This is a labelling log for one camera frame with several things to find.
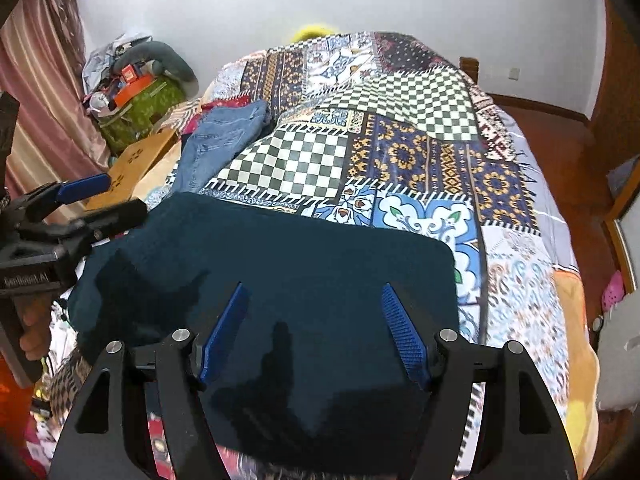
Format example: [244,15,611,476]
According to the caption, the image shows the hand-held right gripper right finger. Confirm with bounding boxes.
[381,283,577,480]

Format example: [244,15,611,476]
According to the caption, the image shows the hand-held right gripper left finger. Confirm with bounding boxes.
[47,282,251,480]

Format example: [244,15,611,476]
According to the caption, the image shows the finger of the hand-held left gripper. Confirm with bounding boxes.
[14,173,112,226]
[55,199,149,256]

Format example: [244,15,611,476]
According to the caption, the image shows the dark navy pants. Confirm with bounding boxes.
[66,192,459,477]

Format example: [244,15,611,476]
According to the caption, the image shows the person's left hand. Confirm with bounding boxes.
[19,296,55,362]

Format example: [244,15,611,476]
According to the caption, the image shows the wooden lap desk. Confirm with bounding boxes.
[81,127,184,213]

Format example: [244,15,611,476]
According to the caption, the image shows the green patterned bag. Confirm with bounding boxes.
[96,76,187,157]

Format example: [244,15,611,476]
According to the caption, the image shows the striped pink curtain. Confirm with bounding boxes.
[0,0,113,211]

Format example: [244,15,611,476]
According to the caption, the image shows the orange box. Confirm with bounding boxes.
[117,64,157,102]

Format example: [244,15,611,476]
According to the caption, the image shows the blue denim jeans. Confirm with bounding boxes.
[171,99,274,197]

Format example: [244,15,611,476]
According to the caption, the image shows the pile of grey clothes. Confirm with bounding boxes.
[81,34,153,83]

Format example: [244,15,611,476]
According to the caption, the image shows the grey neck pillow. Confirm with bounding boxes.
[111,40,202,97]

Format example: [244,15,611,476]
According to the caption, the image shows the red cloth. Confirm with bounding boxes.
[200,96,253,112]

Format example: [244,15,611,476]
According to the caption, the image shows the patchwork printed blanket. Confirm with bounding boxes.
[27,30,603,480]

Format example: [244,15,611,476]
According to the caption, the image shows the white plastic object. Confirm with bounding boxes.
[593,286,640,412]

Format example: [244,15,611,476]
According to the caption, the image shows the pink slipper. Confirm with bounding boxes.
[601,269,627,312]

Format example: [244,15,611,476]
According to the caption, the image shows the wood framed wardrobe door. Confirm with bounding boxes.
[601,156,640,303]

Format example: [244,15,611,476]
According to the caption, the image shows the yellow curved foam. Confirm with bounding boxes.
[291,22,342,42]

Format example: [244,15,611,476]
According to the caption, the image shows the wooden bed post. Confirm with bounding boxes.
[458,56,481,84]

